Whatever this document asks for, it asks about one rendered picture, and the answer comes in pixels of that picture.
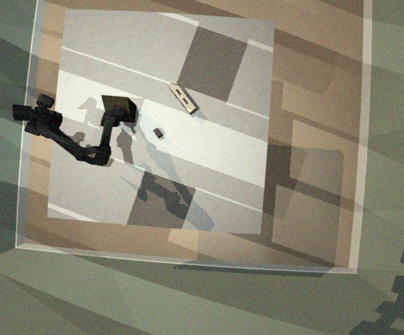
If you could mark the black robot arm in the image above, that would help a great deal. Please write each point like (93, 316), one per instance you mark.
(47, 123)

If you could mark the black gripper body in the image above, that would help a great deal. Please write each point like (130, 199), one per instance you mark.
(44, 100)

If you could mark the black two-prong plug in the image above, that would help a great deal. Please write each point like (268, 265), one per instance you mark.
(157, 132)

